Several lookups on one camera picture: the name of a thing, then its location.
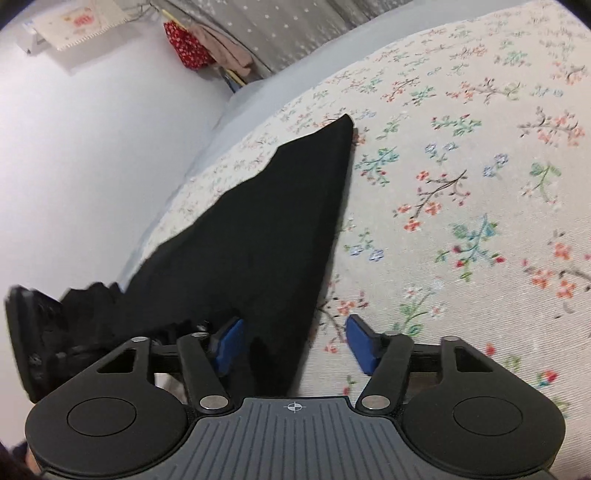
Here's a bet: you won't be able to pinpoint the black pants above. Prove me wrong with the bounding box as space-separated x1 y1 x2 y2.
59 116 353 399

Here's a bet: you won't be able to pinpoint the floral white bed cover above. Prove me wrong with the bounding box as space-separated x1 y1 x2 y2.
142 1 590 423

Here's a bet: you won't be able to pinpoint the light blue bed sheet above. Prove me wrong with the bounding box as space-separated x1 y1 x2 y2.
115 0 546 287

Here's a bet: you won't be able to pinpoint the red hanging garment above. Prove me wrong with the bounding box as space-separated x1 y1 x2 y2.
163 21 215 71

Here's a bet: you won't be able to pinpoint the pink hanging garment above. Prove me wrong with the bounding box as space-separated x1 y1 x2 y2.
189 24 253 77

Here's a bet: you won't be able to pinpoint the grey patterned curtain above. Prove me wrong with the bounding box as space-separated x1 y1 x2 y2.
159 0 406 76

